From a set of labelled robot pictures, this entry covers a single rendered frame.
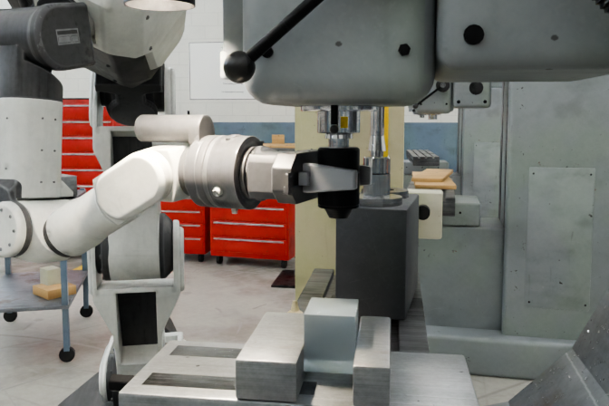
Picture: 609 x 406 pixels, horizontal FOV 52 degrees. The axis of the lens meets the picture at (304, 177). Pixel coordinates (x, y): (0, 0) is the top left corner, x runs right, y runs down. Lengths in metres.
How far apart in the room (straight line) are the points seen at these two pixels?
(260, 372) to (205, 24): 9.72
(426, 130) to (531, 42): 9.12
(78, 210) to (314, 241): 1.69
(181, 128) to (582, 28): 0.45
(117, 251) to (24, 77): 0.51
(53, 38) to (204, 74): 9.23
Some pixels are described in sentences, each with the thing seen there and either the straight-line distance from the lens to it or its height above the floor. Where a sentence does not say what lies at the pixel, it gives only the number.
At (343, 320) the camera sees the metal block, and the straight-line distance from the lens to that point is 0.64.
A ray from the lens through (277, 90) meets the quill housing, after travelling 0.62.
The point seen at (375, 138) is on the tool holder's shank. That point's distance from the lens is 1.09.
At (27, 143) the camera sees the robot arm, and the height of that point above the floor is 1.26.
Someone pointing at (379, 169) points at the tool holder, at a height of 1.21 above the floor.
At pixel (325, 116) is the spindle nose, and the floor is 1.30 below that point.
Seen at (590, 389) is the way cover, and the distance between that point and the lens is 0.85.
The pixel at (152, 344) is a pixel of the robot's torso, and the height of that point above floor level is 0.77.
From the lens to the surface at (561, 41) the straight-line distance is 0.60.
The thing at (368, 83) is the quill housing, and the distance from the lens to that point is 0.61.
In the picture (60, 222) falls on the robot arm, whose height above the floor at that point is 1.16.
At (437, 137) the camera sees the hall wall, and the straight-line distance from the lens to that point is 9.71.
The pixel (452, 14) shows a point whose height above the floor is 1.39.
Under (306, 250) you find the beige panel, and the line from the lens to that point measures 2.50.
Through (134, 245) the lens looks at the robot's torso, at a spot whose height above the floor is 1.03.
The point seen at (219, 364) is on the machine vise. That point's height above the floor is 1.03.
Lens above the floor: 1.30
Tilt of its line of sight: 6 degrees down
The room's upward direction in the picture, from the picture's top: straight up
